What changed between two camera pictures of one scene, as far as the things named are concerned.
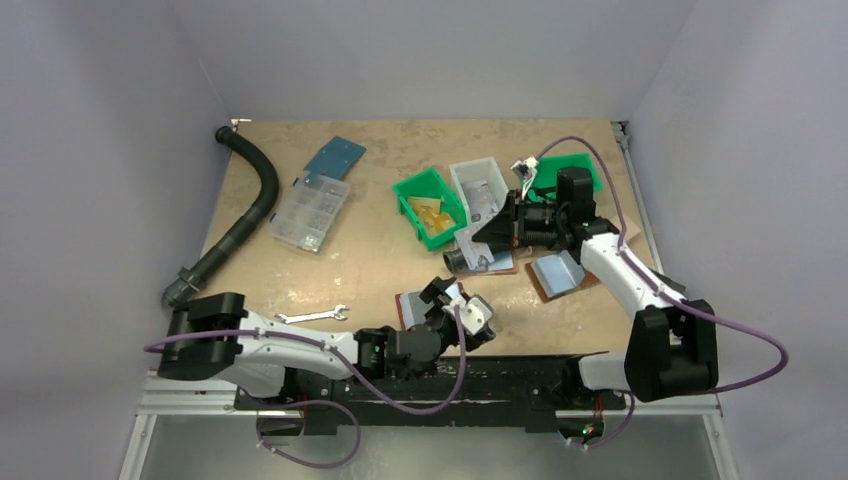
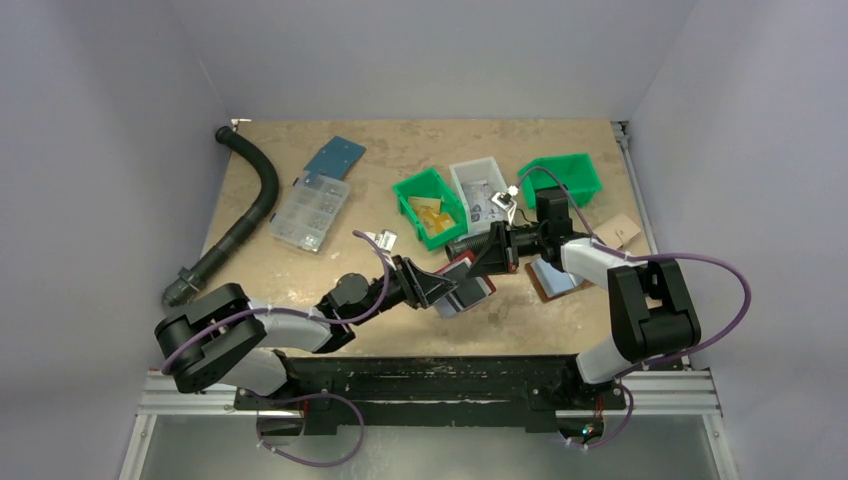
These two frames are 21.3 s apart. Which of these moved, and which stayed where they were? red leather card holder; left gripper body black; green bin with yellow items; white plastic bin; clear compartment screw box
Moved: red leather card holder; left gripper body black
Stayed: green bin with yellow items; white plastic bin; clear compartment screw box
